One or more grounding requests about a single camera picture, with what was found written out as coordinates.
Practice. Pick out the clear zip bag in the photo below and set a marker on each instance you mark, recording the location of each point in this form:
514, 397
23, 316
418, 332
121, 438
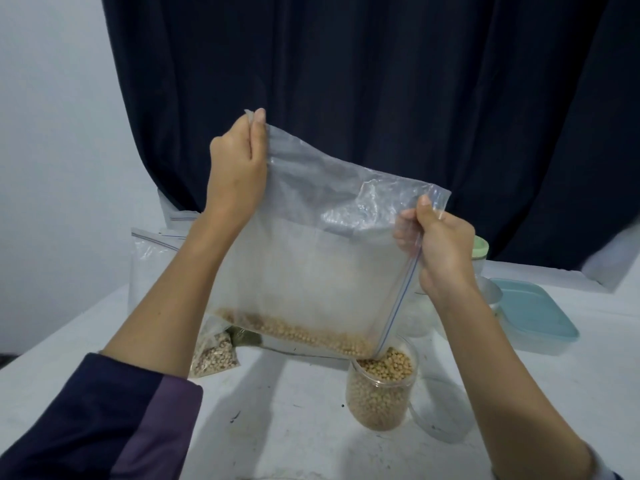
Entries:
180, 220

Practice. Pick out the person's right hand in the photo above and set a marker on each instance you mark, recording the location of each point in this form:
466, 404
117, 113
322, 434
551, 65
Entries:
448, 257

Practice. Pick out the zip bag of grains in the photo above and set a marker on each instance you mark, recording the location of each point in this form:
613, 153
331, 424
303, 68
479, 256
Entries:
150, 275

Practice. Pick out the dark navy curtain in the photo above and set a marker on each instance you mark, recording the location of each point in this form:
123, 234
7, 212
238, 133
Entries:
350, 75

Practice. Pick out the teal lidded plastic container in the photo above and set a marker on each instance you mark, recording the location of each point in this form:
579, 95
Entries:
537, 315

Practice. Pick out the clear round lid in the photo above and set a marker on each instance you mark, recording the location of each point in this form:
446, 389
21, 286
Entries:
442, 407

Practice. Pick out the person's left hand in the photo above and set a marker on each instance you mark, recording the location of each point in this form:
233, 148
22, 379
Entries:
238, 175

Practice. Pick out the clear bag with soybeans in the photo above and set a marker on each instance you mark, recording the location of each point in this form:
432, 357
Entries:
320, 265

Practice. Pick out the transparent jar green lid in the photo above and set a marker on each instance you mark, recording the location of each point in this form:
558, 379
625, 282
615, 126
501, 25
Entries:
481, 247

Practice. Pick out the pile of yellow soybeans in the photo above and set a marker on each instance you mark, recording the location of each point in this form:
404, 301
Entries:
300, 335

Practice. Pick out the person's right forearm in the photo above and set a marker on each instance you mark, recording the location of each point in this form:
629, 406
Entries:
510, 395

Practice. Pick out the person's left forearm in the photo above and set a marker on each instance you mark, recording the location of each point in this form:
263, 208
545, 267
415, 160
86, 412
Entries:
170, 315

